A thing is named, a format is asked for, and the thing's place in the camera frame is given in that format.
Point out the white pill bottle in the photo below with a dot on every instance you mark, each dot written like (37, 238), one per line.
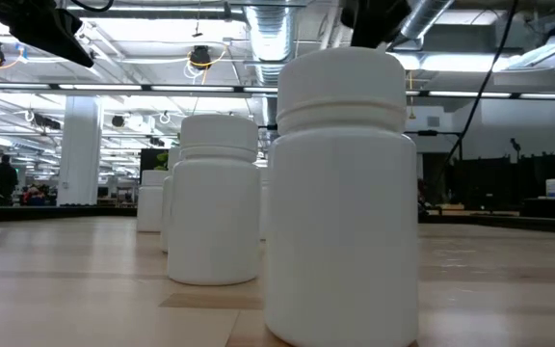
(342, 217)
(164, 217)
(263, 202)
(148, 207)
(215, 217)

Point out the black partition panels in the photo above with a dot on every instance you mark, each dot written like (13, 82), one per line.
(499, 173)

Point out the black microphone stand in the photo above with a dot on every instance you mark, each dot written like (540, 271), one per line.
(515, 144)

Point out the black metal gantry frame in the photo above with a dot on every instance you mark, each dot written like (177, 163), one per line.
(427, 133)

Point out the silver round ventilation duct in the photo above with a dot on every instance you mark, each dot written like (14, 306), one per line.
(427, 17)
(272, 34)

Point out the black screen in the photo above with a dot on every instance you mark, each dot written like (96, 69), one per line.
(148, 159)

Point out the green plant in white pot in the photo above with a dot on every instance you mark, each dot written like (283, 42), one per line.
(162, 161)

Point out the long ceiling light bar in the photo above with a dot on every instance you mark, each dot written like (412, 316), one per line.
(99, 87)

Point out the white building column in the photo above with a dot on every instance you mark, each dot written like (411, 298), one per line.
(80, 154)

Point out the white tub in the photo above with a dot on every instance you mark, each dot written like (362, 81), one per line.
(552, 188)

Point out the person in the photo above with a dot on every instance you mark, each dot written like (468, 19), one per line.
(5, 178)

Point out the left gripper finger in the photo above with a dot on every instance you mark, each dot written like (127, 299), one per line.
(60, 45)

